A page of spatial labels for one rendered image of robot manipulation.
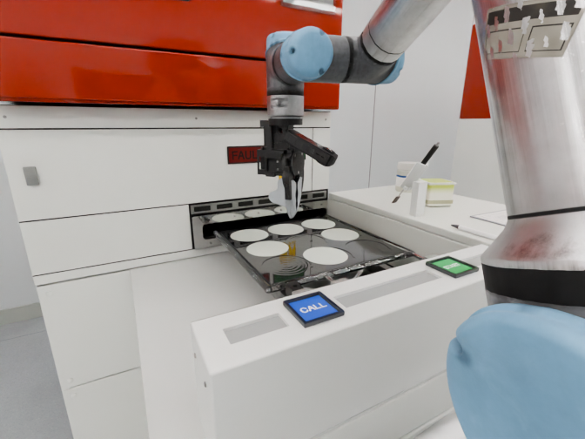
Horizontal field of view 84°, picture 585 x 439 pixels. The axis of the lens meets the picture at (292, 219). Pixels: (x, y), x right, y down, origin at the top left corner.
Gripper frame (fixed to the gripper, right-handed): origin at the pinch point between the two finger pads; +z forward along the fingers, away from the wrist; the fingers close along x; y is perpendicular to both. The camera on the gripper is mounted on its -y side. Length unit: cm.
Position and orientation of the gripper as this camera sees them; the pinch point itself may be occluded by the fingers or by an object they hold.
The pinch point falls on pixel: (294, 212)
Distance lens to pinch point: 71.7
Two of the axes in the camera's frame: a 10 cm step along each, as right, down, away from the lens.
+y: -9.3, -1.1, 3.6
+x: -3.8, 2.6, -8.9
